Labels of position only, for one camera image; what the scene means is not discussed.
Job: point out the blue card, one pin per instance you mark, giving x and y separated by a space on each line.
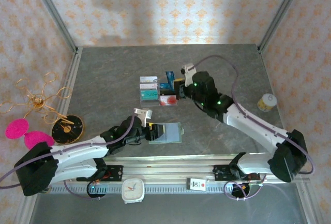
169 77

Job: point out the green card wallet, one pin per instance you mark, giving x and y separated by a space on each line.
172 131

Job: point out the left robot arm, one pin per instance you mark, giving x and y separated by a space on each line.
77 151

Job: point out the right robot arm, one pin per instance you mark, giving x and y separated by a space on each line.
253 128

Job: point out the red white card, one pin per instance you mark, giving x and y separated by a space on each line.
168 100

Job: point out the black card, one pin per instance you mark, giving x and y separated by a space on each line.
166 92

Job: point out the clear acrylic card holder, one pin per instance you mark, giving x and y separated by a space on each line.
155 103

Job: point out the white pink card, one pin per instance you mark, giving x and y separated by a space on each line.
147 86

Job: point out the teal card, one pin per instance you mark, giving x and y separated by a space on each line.
148 95

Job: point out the black gold round clock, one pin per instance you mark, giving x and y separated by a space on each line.
67 130

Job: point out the white square alarm clock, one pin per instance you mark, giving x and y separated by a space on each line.
132 190

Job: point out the yellow can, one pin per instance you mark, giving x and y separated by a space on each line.
266 103

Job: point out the small black white calendar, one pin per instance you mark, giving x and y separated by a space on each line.
196 184

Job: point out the pink egg sponge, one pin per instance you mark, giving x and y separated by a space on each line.
38 138
16 128

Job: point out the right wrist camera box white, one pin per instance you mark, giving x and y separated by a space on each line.
188 72

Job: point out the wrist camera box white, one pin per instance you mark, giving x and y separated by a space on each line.
143 114
188 72

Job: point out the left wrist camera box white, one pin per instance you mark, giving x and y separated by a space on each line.
143 114

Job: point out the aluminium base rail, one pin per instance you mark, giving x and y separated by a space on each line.
168 168

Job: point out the aluminium side rail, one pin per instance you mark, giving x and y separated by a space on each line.
73 68
270 79

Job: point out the aluminium frame post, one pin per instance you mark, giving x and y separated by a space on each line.
283 9
52 9

